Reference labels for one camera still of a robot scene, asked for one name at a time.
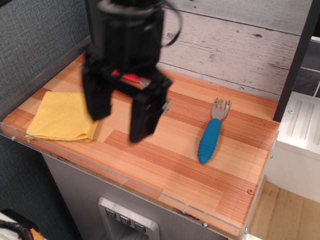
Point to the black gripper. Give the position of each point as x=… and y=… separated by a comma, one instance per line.
x=132, y=43

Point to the blue handled metal fork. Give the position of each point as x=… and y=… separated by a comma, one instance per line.
x=209, y=139

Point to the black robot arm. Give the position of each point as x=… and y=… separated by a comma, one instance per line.
x=130, y=7

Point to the yellow folded cloth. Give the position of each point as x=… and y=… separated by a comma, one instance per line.
x=62, y=116

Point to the clear acrylic edge guard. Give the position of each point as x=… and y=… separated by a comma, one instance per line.
x=157, y=172

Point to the grey cabinet front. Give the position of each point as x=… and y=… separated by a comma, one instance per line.
x=81, y=192

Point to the silver dispenser button panel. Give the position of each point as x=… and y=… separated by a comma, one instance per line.
x=122, y=223

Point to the orange sponge piece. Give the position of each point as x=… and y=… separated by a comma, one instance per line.
x=36, y=235

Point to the red handled metal spoon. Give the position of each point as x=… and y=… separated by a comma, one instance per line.
x=131, y=79

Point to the dark left shelf post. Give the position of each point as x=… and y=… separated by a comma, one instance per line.
x=95, y=22

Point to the dark shelf post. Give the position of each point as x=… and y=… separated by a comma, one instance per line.
x=306, y=35
x=95, y=22

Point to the dark right shelf post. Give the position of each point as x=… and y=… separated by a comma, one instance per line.
x=306, y=35

